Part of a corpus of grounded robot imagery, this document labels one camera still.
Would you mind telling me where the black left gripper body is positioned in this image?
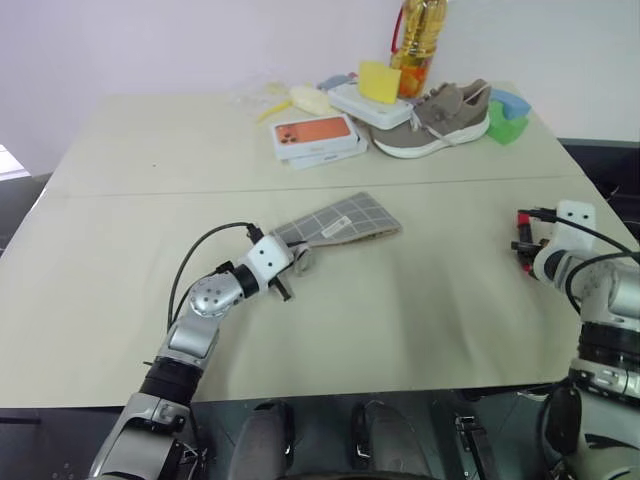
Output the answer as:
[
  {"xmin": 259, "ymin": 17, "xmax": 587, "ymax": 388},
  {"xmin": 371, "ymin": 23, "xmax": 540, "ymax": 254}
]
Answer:
[{"xmin": 269, "ymin": 242, "xmax": 302, "ymax": 288}]

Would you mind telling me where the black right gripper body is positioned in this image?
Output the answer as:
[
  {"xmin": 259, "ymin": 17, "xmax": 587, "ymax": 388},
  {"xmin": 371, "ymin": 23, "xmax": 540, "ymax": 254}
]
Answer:
[{"xmin": 524, "ymin": 227, "xmax": 555, "ymax": 274}]

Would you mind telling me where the red marker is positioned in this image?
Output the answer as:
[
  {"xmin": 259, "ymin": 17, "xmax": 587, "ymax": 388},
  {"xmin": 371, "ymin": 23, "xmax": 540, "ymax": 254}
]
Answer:
[{"xmin": 516, "ymin": 211, "xmax": 534, "ymax": 277}]

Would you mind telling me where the grey grid pouch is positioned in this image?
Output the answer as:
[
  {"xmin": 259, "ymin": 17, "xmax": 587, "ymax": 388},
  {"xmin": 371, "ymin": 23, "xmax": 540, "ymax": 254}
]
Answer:
[{"xmin": 269, "ymin": 192, "xmax": 404, "ymax": 279}]

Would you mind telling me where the green sponge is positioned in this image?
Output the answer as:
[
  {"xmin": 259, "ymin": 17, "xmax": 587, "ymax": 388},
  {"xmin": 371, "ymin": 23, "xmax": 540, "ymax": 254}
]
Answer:
[{"xmin": 484, "ymin": 99, "xmax": 530, "ymax": 147}]

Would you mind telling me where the white flat phone box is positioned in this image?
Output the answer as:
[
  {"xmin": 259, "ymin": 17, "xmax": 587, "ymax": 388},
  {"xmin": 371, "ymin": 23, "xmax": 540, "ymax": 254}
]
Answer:
[{"xmin": 287, "ymin": 137, "xmax": 370, "ymax": 172}]

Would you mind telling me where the white box with orange phone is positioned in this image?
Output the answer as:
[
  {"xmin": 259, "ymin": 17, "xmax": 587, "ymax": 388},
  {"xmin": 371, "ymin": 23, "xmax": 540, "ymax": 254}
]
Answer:
[{"xmin": 269, "ymin": 113, "xmax": 362, "ymax": 161}]

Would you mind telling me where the blue sponge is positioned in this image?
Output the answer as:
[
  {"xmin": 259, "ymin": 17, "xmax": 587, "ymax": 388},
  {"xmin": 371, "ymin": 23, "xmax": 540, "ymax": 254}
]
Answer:
[{"xmin": 492, "ymin": 88, "xmax": 534, "ymax": 121}]

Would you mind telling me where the taupe sneaker with white sole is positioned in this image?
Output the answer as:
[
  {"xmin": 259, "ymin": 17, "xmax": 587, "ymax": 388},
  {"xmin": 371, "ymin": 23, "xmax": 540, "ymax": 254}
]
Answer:
[{"xmin": 367, "ymin": 78, "xmax": 494, "ymax": 160}]

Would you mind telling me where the yellow plastic stick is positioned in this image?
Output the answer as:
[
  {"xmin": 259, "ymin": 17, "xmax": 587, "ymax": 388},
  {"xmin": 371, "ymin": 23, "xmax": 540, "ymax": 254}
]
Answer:
[{"xmin": 254, "ymin": 98, "xmax": 296, "ymax": 124}]

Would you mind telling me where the dark rounded shape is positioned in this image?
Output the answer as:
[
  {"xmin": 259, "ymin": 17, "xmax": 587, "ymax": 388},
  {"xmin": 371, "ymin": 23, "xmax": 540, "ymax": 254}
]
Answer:
[{"xmin": 232, "ymin": 399, "xmax": 296, "ymax": 480}]

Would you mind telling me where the white rounded plastic case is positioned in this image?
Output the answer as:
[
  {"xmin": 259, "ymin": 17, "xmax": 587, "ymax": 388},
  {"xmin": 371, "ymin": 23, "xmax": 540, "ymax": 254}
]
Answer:
[{"xmin": 327, "ymin": 83, "xmax": 416, "ymax": 129}]

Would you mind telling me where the grey-blue small object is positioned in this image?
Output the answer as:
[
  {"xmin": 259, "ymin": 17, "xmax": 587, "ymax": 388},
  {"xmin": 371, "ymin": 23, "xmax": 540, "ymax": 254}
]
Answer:
[{"xmin": 316, "ymin": 73, "xmax": 359, "ymax": 93}]

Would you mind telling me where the yellow sponge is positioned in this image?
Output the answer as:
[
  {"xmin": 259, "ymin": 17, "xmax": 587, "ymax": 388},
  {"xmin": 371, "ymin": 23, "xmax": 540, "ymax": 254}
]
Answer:
[{"xmin": 357, "ymin": 59, "xmax": 403, "ymax": 106}]

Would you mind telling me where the cooking oil bottle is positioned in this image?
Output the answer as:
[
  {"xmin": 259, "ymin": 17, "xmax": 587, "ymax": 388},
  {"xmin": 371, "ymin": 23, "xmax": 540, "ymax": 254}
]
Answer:
[{"xmin": 388, "ymin": 0, "xmax": 449, "ymax": 99}]

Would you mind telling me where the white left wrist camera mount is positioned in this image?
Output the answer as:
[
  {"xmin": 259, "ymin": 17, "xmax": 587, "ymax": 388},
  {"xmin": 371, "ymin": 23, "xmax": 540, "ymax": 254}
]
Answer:
[{"xmin": 244, "ymin": 234, "xmax": 297, "ymax": 292}]

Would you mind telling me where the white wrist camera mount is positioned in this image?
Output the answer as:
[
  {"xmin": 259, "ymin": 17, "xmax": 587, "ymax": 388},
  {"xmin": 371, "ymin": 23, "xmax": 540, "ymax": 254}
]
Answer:
[
  {"xmin": 547, "ymin": 199, "xmax": 599, "ymax": 252},
  {"xmin": 244, "ymin": 234, "xmax": 297, "ymax": 292}
]

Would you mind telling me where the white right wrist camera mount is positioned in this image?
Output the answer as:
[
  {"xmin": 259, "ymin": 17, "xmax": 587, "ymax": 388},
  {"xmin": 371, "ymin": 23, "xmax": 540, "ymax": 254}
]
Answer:
[{"xmin": 547, "ymin": 199, "xmax": 599, "ymax": 252}]

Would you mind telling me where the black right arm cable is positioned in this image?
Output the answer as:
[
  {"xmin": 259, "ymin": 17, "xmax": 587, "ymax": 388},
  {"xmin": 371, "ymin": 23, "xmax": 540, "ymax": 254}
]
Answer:
[{"xmin": 529, "ymin": 207, "xmax": 640, "ymax": 317}]

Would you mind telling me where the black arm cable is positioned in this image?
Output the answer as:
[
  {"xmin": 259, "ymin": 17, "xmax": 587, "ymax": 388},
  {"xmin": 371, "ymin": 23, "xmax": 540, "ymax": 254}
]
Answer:
[
  {"xmin": 167, "ymin": 221, "xmax": 265, "ymax": 334},
  {"xmin": 529, "ymin": 207, "xmax": 640, "ymax": 317}
]

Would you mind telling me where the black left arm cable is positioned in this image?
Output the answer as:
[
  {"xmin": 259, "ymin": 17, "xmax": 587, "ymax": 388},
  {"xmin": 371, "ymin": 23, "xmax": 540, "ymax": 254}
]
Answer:
[{"xmin": 167, "ymin": 221, "xmax": 265, "ymax": 334}]

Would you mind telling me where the black metal bracket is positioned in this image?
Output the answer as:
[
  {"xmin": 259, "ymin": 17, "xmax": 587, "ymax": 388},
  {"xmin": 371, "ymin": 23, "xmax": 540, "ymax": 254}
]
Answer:
[{"xmin": 452, "ymin": 414, "xmax": 496, "ymax": 471}]

